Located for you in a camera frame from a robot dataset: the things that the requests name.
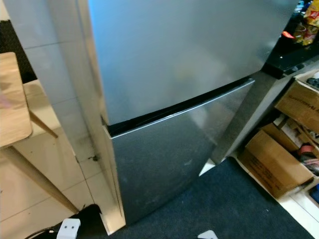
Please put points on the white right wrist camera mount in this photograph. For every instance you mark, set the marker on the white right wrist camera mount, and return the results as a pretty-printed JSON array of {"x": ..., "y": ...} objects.
[{"x": 208, "y": 234}]

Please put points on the grey cabinet side panel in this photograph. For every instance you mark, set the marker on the grey cabinet side panel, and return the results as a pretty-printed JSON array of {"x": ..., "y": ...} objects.
[{"x": 244, "y": 119}]

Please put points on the light wooden table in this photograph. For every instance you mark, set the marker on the light wooden table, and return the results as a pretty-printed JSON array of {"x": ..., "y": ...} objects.
[{"x": 12, "y": 114}]

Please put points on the printed brown cardboard box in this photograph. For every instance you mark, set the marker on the printed brown cardboard box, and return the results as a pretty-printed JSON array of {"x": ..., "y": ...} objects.
[{"x": 299, "y": 104}]

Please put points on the colourful snack bag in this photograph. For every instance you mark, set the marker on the colourful snack bag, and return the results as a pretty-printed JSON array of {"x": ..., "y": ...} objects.
[{"x": 310, "y": 22}]

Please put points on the dark carpet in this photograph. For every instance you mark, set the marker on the dark carpet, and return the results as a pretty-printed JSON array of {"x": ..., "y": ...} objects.
[{"x": 204, "y": 209}]

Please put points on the black countertop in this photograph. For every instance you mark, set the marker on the black countertop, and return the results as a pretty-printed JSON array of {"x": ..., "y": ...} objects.
[{"x": 291, "y": 55}]

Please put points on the black foam mat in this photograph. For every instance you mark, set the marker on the black foam mat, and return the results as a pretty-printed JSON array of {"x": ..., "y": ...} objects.
[{"x": 12, "y": 50}]

